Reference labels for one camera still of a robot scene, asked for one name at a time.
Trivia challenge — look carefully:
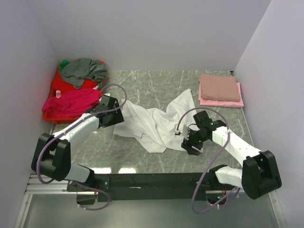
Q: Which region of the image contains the magenta t-shirt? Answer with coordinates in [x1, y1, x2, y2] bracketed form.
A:
[42, 88, 100, 118]

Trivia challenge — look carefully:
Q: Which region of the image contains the red t-shirt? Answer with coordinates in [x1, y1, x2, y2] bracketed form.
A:
[49, 68, 99, 97]

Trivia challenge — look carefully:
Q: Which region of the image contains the black base beam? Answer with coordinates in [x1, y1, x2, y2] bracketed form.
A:
[66, 172, 238, 205]

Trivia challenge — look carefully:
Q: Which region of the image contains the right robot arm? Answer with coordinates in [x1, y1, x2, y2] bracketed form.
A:
[174, 111, 282, 200]

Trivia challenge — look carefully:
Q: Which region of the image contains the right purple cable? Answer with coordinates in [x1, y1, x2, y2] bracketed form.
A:
[177, 107, 241, 214]

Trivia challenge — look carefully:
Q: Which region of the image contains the red plastic bin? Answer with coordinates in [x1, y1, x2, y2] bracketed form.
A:
[42, 60, 102, 124]

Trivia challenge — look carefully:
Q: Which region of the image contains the folded pink t-shirt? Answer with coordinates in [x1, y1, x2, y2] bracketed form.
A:
[198, 82, 244, 108]

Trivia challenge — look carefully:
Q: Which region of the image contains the green t-shirt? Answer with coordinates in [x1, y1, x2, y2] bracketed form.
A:
[59, 59, 69, 71]

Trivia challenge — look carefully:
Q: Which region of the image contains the grey t-shirt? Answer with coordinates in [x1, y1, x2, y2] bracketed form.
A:
[60, 58, 108, 89]

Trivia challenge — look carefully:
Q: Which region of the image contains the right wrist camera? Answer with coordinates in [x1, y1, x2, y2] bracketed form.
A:
[174, 124, 189, 138]

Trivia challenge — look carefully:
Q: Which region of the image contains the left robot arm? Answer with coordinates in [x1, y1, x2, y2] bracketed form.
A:
[31, 95, 124, 188]

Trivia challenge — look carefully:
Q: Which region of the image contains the folded tan t-shirt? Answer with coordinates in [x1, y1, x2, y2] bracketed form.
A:
[199, 74, 240, 102]

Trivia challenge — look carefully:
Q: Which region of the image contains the white t-shirt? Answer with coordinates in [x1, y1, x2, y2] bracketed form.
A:
[114, 89, 195, 153]

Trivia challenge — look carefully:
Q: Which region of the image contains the aluminium rail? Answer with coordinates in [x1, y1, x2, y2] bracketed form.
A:
[25, 175, 68, 194]

